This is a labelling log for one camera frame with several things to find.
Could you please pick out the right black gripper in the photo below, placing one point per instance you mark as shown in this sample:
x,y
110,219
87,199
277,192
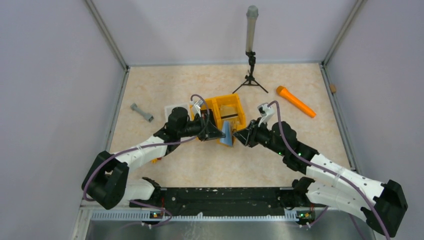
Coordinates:
x,y
248,137

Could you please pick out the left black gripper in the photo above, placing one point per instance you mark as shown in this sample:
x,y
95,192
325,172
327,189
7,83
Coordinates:
x,y
208,131

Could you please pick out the yellow double storage bin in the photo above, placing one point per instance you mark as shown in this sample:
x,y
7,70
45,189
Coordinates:
x,y
211,107

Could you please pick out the white storage bin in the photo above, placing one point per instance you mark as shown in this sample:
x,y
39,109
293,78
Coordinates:
x,y
169,109

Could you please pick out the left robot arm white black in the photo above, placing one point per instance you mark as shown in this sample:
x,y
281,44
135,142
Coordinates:
x,y
106,180

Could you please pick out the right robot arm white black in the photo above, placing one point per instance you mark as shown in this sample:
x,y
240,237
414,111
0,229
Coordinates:
x,y
381,205

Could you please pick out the black tripod stand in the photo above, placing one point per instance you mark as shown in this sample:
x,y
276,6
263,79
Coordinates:
x,y
249,79

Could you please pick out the orange toy microphone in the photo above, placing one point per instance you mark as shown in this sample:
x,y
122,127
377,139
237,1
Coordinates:
x,y
286,94

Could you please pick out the yellow red toy block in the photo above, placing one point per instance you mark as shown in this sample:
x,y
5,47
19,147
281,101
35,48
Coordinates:
x,y
153,161

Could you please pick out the grey toy dumbbell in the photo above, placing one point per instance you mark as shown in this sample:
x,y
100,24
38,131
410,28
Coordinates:
x,y
147,116

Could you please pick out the small wooden block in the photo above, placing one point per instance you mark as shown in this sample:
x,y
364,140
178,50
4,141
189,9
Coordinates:
x,y
332,88

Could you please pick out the grey microphone on stand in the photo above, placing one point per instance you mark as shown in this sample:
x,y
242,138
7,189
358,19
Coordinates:
x,y
251,16

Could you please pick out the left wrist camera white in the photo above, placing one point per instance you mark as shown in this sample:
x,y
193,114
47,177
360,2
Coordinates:
x,y
195,107

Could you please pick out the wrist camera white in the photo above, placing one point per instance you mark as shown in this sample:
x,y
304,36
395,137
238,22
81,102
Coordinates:
x,y
266,113
195,107

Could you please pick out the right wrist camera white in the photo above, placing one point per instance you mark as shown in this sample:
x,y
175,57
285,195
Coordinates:
x,y
266,113

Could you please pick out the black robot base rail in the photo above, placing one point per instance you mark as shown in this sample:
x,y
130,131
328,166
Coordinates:
x,y
228,202

